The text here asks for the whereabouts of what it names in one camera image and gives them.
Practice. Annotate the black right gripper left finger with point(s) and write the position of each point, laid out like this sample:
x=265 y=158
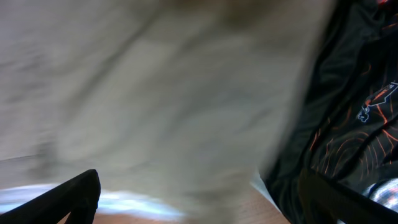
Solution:
x=76 y=200

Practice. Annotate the black orange patterned jersey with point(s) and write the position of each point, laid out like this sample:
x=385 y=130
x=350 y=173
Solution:
x=347 y=126

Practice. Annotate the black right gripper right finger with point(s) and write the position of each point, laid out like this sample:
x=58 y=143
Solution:
x=325 y=201

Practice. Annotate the khaki shorts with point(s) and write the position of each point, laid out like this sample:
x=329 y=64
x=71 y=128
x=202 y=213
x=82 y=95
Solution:
x=181 y=101

